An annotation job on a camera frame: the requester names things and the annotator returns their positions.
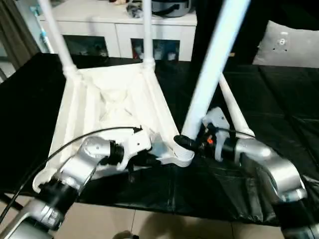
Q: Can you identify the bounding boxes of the white plastic table top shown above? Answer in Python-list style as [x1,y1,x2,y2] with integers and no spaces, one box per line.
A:
[32,62,196,193]

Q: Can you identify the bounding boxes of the white plastic table leg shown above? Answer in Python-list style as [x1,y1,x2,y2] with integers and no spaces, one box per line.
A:
[141,0,157,70]
[180,0,252,143]
[37,0,76,74]
[218,74,257,138]

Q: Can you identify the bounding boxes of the brown rounded robot part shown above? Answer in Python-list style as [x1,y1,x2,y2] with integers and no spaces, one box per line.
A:
[114,230,138,239]

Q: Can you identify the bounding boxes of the black cabinet gold label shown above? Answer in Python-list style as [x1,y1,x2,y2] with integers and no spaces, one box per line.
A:
[191,0,272,65]

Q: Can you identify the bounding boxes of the dark helmet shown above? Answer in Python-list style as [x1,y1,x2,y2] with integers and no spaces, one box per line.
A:
[151,0,192,18]

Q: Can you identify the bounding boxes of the black bundle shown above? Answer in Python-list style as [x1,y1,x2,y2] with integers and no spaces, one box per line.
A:
[126,1,145,18]

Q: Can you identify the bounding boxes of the white cabinet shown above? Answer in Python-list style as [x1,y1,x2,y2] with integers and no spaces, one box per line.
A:
[39,0,198,62]

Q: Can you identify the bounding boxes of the light blue hanging strip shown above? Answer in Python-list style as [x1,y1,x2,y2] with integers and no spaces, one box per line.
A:
[29,4,55,53]

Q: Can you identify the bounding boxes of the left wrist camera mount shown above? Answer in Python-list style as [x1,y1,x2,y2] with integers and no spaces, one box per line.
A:
[116,125,153,172]

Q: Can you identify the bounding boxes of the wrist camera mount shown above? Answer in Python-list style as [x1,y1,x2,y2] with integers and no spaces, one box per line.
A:
[116,125,153,172]
[201,106,230,162]

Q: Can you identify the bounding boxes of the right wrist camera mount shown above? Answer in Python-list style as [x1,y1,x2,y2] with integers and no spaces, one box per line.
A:
[201,106,230,162]

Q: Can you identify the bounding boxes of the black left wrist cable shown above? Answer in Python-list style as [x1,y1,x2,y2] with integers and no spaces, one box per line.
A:
[0,125,143,226]

